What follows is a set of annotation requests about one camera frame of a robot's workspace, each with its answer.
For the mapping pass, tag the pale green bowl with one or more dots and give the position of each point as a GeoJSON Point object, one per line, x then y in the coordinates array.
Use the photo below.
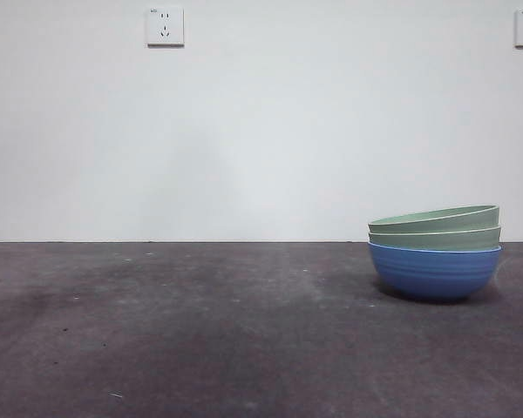
{"type": "Point", "coordinates": [436, 220]}
{"type": "Point", "coordinates": [436, 240]}

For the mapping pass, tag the blue ribbed bowl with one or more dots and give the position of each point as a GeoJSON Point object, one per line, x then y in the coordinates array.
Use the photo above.
{"type": "Point", "coordinates": [436, 274]}

